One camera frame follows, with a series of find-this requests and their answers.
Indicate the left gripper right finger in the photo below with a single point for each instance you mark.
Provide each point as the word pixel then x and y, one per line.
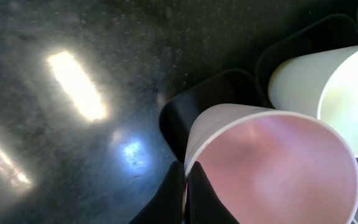
pixel 205 202

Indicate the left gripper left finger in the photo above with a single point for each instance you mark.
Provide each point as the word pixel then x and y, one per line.
pixel 166 202

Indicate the pink cup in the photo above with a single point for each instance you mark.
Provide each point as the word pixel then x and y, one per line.
pixel 275 168

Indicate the black tray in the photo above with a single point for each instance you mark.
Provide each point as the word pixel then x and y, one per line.
pixel 179 118

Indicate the white cup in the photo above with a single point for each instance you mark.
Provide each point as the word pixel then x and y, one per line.
pixel 303 81

